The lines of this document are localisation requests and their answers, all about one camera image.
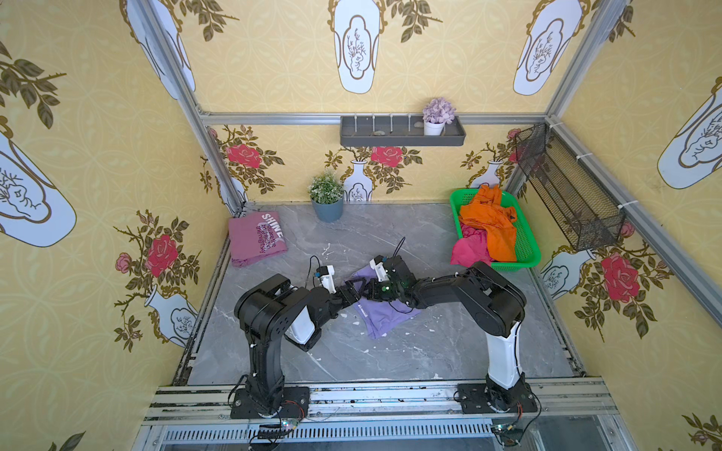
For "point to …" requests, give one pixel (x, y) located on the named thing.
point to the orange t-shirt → (486, 212)
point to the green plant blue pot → (326, 192)
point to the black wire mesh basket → (584, 211)
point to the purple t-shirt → (381, 317)
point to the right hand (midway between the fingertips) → (359, 297)
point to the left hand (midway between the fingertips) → (362, 287)
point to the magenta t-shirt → (471, 248)
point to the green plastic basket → (527, 253)
